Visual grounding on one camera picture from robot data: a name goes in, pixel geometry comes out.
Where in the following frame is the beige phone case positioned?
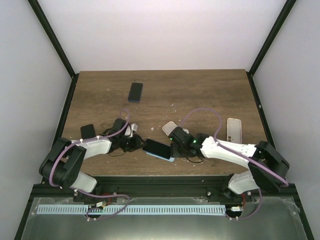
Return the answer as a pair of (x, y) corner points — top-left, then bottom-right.
(162, 121), (190, 137)
(226, 117), (242, 144)

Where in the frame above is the light blue phone case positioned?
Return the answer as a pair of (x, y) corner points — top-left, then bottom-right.
(146, 152), (175, 162)

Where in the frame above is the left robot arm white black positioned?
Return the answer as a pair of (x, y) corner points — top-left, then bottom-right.
(39, 118), (146, 202)

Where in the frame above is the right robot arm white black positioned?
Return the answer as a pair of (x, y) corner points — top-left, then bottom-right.
(168, 126), (290, 202)

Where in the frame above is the blue phone far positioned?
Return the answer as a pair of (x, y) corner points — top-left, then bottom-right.
(128, 82), (143, 103)

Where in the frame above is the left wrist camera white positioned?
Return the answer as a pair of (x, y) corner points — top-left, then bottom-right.
(124, 123), (138, 138)

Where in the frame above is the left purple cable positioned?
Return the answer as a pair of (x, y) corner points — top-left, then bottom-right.
(49, 108), (132, 188)

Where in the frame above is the purple cable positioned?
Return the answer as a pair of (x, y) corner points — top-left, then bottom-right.
(49, 108), (132, 188)
(179, 107), (290, 188)

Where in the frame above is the black aluminium frame rail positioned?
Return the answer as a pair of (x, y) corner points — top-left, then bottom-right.
(14, 69), (315, 240)

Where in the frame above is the slotted cable duct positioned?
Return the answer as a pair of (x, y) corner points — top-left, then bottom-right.
(35, 204), (226, 216)

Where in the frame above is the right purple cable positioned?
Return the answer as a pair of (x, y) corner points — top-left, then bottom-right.
(179, 107), (290, 188)

